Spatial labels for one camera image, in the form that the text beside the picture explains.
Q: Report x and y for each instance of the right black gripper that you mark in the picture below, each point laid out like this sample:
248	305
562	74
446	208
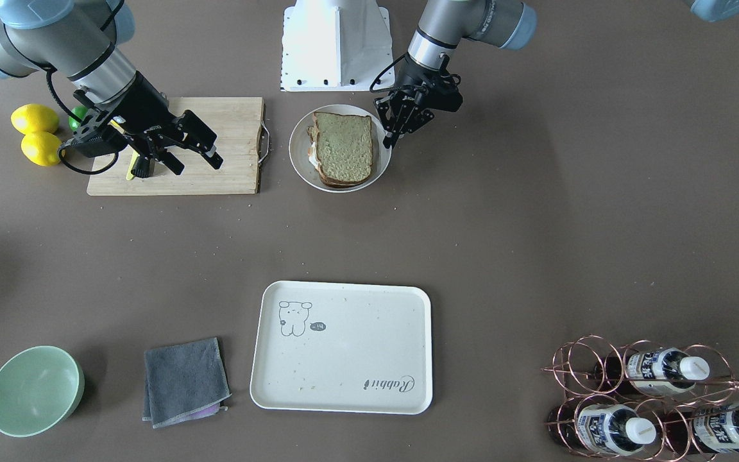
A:
143	102

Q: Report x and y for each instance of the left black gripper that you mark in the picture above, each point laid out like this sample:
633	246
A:
416	81

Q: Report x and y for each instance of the bread slice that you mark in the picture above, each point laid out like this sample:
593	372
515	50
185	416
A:
344	147
337	185

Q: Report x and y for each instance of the white round plate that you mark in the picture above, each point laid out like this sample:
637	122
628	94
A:
299	143

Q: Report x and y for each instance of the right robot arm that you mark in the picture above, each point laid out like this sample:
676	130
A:
80	40

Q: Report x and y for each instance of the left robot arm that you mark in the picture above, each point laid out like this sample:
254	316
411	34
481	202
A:
443	24

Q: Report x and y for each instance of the cream rabbit tray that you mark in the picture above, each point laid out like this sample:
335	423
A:
350	348

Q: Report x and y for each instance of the bamboo cutting board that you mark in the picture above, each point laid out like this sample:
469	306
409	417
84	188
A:
238	124

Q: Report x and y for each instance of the yellow plastic knife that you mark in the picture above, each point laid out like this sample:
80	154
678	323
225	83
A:
130	174

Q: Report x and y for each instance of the bread slice under egg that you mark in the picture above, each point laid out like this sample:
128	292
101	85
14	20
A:
337	185

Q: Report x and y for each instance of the green lime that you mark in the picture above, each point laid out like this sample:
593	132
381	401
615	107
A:
79	113

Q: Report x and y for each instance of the lower yellow lemon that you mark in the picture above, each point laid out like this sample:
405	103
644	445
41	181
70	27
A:
41	148

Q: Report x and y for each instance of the yellow lemon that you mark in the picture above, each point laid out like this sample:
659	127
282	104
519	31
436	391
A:
41	148
34	117

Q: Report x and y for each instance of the upper yellow lemon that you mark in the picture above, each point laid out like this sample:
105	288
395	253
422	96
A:
34	117

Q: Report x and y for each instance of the grey folded cloth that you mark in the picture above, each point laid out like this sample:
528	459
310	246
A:
184	382

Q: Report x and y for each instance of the mint green bowl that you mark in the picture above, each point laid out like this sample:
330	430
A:
39	388

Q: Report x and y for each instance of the upper tea bottle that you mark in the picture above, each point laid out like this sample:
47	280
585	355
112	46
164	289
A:
661	372

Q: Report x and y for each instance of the tea bottle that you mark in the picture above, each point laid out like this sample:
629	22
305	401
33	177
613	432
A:
661	372
599	428
712	430

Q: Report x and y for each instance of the lower tea bottle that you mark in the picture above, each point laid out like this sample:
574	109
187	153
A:
599	428
712	430

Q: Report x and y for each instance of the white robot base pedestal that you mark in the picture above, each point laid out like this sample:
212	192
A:
336	46

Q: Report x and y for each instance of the copper wire bottle rack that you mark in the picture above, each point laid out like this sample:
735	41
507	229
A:
572	363

